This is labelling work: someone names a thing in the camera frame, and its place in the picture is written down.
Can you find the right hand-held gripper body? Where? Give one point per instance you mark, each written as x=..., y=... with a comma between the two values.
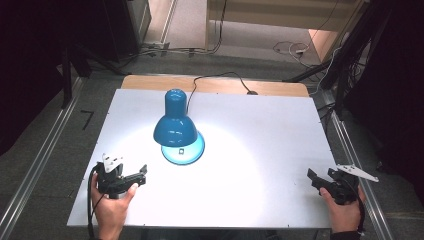
x=346, y=186

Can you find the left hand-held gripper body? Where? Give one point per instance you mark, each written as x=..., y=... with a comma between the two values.
x=111, y=181

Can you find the blue desk lamp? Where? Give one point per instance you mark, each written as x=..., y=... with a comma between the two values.
x=175, y=130

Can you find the person's right hand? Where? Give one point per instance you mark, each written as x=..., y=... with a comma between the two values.
x=343, y=216

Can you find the person's left hand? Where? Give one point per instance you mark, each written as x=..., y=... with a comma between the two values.
x=111, y=213

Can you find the dark curtain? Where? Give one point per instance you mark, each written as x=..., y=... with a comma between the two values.
x=50, y=50
x=393, y=93

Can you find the black metal stand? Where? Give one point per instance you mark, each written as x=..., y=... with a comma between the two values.
x=66, y=76
x=346, y=63

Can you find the wooden table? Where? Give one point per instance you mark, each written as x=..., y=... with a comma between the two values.
x=220, y=85

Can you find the grey power strip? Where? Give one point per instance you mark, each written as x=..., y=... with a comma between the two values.
x=156, y=45

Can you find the light wooden furniture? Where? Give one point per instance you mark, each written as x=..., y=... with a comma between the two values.
x=283, y=15

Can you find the aluminium floor rail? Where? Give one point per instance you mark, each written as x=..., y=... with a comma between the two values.
x=40, y=160
x=356, y=156

